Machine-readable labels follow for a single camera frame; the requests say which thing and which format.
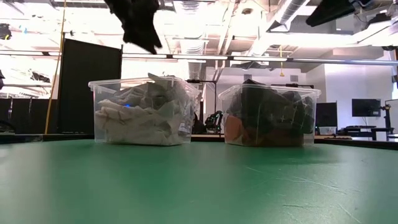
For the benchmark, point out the clear plastic bin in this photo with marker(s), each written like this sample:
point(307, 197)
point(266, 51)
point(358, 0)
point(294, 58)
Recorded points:
point(102, 93)
point(312, 109)

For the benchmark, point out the light gray towel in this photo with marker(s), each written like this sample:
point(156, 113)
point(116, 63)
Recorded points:
point(130, 96)

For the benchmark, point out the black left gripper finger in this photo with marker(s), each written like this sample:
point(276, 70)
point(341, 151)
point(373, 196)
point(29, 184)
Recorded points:
point(141, 39)

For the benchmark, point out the small clear background bin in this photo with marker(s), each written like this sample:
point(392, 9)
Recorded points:
point(328, 130)

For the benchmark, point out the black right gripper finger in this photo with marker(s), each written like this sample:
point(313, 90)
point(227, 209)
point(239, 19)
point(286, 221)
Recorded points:
point(332, 11)

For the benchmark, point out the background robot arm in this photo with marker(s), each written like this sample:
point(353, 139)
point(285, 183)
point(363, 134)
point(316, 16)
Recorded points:
point(214, 121)

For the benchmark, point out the small grey cloth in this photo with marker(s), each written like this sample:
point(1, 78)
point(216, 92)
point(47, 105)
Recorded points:
point(161, 93)

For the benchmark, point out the green table mat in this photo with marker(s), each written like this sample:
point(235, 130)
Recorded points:
point(186, 186)

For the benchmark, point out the black computer monitor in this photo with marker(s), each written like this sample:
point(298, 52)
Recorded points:
point(326, 113)
point(367, 107)

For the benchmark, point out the black standing panel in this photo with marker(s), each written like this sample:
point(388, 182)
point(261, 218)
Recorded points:
point(87, 93)

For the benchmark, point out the black background desk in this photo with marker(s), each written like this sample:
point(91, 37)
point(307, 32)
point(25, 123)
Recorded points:
point(373, 129)

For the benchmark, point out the black wall fixture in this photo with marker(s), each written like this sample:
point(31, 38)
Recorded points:
point(40, 77)

